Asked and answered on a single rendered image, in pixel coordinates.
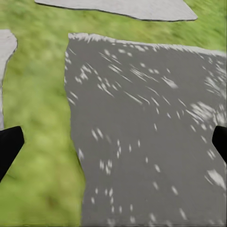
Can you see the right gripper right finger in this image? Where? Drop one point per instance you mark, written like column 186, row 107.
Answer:
column 219, row 140

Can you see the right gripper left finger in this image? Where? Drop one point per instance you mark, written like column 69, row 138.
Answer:
column 11, row 141

